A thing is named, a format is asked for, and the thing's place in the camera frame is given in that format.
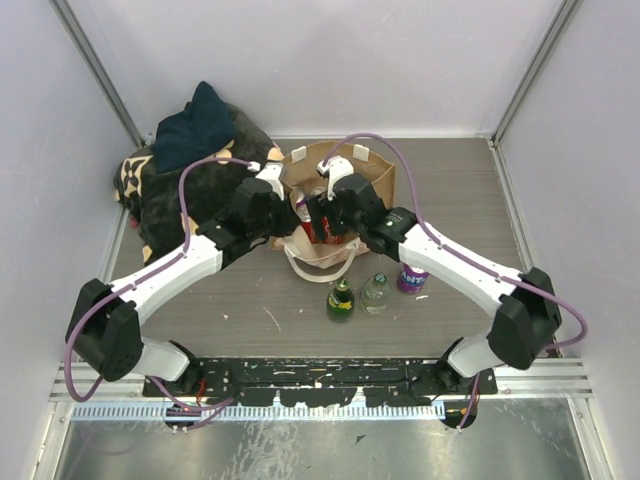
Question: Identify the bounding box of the tan canvas tote bag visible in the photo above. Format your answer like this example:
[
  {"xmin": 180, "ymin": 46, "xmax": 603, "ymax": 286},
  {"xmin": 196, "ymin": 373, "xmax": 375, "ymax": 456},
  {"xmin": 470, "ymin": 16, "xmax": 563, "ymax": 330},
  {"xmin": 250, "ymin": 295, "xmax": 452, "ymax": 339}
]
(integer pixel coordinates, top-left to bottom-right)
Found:
[{"xmin": 271, "ymin": 140, "xmax": 396, "ymax": 283}]

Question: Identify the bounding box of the clear glass Chang bottle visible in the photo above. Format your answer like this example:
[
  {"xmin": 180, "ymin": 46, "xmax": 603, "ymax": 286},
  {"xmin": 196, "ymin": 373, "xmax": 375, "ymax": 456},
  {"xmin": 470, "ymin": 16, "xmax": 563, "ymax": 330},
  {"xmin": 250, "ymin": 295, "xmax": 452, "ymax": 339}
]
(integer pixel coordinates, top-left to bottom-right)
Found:
[{"xmin": 360, "ymin": 272, "xmax": 391, "ymax": 315}]

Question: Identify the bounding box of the green Perrier bottle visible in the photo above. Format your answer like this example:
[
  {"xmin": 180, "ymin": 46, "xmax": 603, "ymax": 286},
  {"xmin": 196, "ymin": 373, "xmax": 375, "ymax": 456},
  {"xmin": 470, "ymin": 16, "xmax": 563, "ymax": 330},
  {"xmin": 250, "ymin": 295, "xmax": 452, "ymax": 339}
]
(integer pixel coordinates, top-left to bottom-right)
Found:
[{"xmin": 326, "ymin": 277, "xmax": 355, "ymax": 323}]

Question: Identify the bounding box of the purple fanta can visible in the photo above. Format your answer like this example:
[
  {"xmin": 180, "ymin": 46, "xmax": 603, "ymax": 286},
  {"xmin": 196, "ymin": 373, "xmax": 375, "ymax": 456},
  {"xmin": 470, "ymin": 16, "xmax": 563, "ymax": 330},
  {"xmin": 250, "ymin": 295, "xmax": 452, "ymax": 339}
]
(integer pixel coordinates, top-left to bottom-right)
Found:
[
  {"xmin": 397, "ymin": 264, "xmax": 429, "ymax": 294},
  {"xmin": 291, "ymin": 188, "xmax": 306, "ymax": 213}
]

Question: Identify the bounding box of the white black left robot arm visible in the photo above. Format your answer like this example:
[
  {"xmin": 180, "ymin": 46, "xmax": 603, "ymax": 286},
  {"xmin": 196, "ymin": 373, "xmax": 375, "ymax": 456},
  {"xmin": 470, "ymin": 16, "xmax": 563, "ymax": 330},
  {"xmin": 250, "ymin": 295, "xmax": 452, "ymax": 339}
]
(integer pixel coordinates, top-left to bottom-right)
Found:
[{"xmin": 64, "ymin": 173, "xmax": 299, "ymax": 396}]

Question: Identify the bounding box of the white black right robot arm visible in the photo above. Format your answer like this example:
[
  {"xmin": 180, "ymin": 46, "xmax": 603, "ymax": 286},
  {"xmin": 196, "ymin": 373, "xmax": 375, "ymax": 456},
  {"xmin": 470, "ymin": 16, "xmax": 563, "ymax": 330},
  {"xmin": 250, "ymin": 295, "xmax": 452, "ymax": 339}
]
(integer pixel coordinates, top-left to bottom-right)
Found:
[{"xmin": 312, "ymin": 174, "xmax": 561, "ymax": 394}]

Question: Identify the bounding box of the red Coke can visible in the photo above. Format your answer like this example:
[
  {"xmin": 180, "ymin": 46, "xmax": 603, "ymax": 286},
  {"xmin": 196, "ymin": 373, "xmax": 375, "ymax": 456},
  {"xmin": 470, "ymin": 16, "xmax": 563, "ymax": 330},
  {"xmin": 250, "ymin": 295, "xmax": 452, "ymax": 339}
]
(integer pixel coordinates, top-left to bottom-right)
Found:
[
  {"xmin": 309, "ymin": 186, "xmax": 327, "ymax": 201},
  {"xmin": 297, "ymin": 207, "xmax": 319, "ymax": 244},
  {"xmin": 322, "ymin": 217, "xmax": 344, "ymax": 245}
]

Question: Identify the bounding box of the dark blue cloth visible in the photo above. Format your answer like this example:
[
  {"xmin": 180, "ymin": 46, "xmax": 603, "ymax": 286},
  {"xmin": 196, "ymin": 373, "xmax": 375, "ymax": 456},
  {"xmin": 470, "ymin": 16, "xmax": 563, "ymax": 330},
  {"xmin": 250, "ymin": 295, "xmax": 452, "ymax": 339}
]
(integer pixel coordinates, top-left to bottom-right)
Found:
[{"xmin": 151, "ymin": 81, "xmax": 236, "ymax": 173}]

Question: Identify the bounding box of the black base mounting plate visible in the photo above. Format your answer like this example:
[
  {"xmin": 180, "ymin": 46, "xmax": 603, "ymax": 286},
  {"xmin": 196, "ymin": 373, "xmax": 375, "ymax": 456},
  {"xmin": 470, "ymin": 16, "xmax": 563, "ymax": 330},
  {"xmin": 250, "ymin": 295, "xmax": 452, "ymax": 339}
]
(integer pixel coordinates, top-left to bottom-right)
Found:
[{"xmin": 143, "ymin": 357, "xmax": 498, "ymax": 408}]

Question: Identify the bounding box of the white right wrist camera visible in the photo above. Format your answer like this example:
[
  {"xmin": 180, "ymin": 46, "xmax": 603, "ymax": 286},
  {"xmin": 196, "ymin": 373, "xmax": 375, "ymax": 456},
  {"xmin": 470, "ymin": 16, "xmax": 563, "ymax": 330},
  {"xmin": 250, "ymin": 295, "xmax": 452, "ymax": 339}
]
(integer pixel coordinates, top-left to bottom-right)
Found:
[{"xmin": 316, "ymin": 156, "xmax": 354, "ymax": 201}]

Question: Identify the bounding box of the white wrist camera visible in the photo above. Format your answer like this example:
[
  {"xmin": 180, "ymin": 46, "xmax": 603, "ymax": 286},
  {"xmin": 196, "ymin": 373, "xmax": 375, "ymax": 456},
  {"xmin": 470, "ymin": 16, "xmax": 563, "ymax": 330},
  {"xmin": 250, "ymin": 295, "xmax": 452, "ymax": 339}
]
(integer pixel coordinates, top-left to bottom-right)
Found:
[
  {"xmin": 316, "ymin": 156, "xmax": 354, "ymax": 201},
  {"xmin": 249, "ymin": 162, "xmax": 284, "ymax": 199}
]

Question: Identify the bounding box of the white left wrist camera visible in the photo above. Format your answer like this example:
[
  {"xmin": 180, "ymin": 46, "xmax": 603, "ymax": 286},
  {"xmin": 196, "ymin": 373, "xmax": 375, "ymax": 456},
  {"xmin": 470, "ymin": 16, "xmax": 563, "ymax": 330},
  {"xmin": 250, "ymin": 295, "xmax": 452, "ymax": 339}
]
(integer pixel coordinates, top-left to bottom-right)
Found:
[{"xmin": 249, "ymin": 162, "xmax": 284, "ymax": 199}]

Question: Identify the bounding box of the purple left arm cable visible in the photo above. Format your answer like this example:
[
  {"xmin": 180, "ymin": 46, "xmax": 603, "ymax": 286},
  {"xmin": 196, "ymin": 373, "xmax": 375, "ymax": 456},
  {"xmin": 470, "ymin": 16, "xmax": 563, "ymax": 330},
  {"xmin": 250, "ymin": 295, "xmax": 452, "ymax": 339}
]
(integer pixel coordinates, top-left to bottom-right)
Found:
[{"xmin": 64, "ymin": 157, "xmax": 261, "ymax": 431}]

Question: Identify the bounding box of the grey slotted cable duct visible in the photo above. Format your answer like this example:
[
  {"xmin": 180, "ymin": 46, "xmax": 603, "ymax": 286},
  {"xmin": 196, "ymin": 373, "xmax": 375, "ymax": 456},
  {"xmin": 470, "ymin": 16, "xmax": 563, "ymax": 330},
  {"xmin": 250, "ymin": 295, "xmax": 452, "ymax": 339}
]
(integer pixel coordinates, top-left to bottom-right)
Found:
[{"xmin": 71, "ymin": 401, "xmax": 446, "ymax": 422}]

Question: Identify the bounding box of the aluminium frame rail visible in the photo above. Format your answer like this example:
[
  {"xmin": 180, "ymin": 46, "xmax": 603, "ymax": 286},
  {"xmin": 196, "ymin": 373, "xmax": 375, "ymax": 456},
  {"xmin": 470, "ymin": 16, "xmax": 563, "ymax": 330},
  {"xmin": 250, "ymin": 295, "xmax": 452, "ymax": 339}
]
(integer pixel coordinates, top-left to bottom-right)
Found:
[{"xmin": 50, "ymin": 362, "xmax": 99, "ymax": 401}]

